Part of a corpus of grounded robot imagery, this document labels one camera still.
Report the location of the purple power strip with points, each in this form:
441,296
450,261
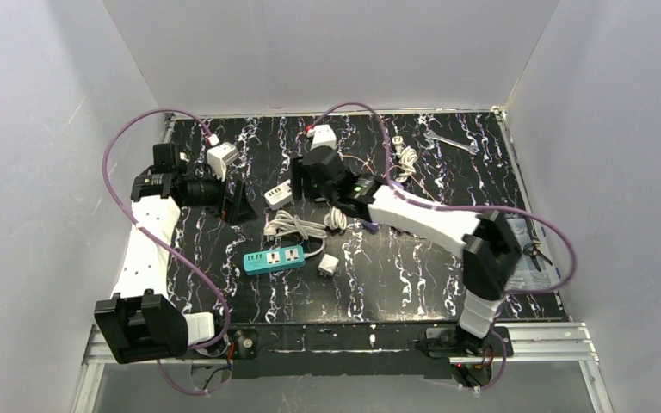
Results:
370,226

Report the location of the white power strip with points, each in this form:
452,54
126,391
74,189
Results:
279,196

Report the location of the teal power strip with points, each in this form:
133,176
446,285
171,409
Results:
270,261

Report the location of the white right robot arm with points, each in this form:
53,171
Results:
484,242

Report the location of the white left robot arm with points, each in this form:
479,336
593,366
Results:
138,321

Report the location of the clear plastic parts box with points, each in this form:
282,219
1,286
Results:
526,277

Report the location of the black pliers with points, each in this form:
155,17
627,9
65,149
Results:
532,249

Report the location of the silver wrench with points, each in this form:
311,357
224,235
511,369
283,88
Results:
472,149

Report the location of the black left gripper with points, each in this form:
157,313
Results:
227,198

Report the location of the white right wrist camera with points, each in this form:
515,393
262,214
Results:
322,136

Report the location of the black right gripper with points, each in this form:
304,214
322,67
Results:
298,173

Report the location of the small white cube charger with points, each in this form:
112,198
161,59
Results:
328,265

